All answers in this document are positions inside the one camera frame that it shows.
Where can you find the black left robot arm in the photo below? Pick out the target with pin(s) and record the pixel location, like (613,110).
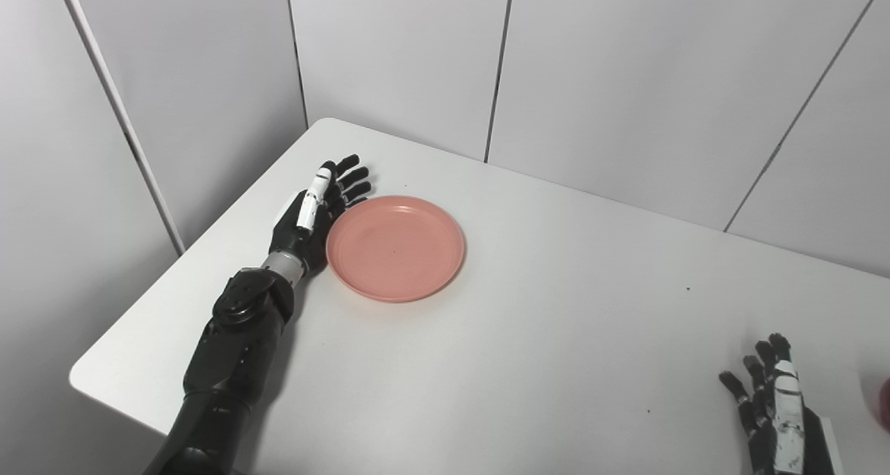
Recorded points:
(229,364)

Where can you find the pink plate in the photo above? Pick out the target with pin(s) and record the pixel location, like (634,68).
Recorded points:
(395,248)

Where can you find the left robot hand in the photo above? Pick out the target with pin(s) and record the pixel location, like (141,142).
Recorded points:
(313,224)

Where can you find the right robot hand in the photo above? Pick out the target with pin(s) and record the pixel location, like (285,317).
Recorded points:
(782,419)

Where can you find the red apple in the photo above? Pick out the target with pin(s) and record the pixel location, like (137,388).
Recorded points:
(884,404)

